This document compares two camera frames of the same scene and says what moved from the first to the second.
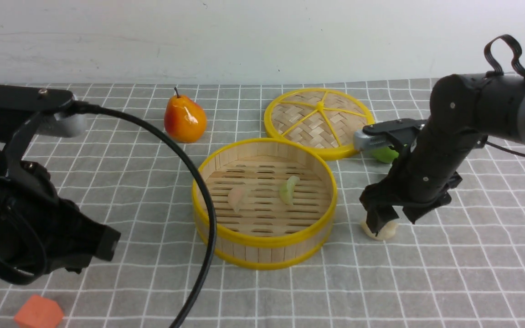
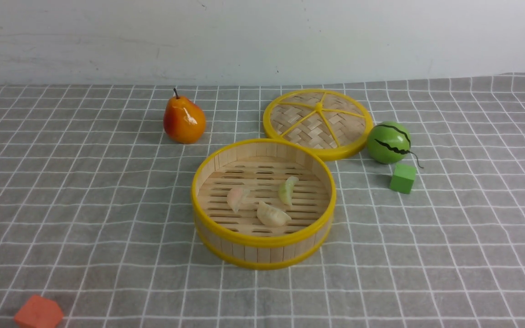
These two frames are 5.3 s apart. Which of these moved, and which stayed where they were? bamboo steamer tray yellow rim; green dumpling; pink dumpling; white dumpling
Moved: white dumpling
Stayed: green dumpling; pink dumpling; bamboo steamer tray yellow rim
